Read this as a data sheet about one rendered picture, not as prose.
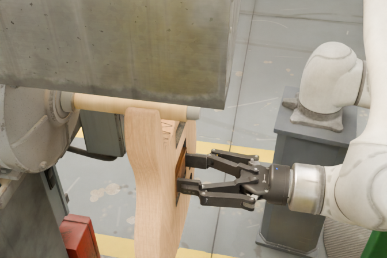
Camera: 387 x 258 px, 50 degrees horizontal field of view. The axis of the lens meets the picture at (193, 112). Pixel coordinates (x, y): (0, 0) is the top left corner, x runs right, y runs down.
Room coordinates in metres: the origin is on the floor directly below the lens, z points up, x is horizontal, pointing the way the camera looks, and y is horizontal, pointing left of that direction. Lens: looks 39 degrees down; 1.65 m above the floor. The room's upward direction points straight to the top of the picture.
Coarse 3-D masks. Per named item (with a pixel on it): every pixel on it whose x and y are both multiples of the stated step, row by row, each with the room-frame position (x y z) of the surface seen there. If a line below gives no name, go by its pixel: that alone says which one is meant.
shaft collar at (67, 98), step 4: (64, 92) 0.52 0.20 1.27; (68, 92) 0.52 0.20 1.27; (72, 92) 0.52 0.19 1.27; (60, 96) 0.52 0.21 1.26; (64, 96) 0.51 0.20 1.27; (68, 96) 0.51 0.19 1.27; (72, 96) 0.51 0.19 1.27; (60, 100) 0.51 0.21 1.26; (64, 100) 0.51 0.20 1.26; (68, 100) 0.51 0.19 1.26; (72, 100) 0.51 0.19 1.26; (60, 104) 0.51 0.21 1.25; (64, 104) 0.51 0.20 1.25; (68, 104) 0.51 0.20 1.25; (72, 104) 0.51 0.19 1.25; (64, 108) 0.51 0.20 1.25; (68, 108) 0.51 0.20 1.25; (72, 108) 0.51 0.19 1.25; (76, 112) 0.52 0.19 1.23
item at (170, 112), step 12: (84, 96) 0.52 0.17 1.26; (96, 96) 0.52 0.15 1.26; (84, 108) 0.51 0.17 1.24; (96, 108) 0.51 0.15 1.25; (108, 108) 0.50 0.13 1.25; (120, 108) 0.50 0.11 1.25; (156, 108) 0.49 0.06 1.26; (168, 108) 0.49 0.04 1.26; (180, 108) 0.49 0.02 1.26; (180, 120) 0.48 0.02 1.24
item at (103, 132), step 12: (84, 120) 0.74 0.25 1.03; (96, 120) 0.73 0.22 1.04; (108, 120) 0.72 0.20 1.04; (120, 120) 0.73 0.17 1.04; (84, 132) 0.74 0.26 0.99; (96, 132) 0.73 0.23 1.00; (108, 132) 0.72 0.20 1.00; (120, 132) 0.73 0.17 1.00; (96, 144) 0.73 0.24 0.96; (108, 144) 0.73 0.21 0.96; (120, 144) 0.72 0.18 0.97; (96, 156) 0.76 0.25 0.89; (108, 156) 0.77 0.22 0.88; (120, 156) 0.72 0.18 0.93
